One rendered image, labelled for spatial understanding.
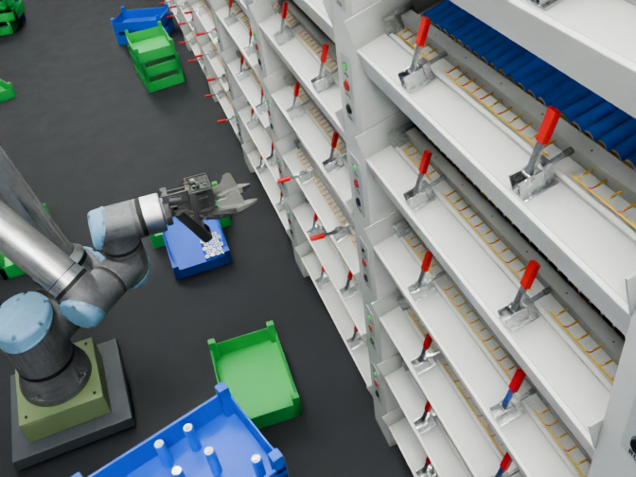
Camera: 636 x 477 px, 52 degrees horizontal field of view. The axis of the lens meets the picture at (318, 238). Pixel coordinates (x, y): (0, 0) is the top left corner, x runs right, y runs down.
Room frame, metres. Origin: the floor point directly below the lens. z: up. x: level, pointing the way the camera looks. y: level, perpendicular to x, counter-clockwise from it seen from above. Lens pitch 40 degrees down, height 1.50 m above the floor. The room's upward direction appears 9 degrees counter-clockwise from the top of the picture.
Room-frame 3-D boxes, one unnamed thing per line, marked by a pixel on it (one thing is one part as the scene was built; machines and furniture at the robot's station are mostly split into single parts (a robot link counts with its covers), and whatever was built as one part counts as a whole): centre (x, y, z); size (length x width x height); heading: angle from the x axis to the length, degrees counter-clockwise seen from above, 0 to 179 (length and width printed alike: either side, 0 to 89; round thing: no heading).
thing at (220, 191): (1.31, 0.19, 0.63); 0.09 x 0.03 x 0.06; 119
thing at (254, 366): (1.20, 0.24, 0.04); 0.30 x 0.20 x 0.08; 11
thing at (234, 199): (1.24, 0.17, 0.63); 0.09 x 0.03 x 0.06; 89
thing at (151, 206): (1.23, 0.36, 0.63); 0.10 x 0.05 x 0.09; 14
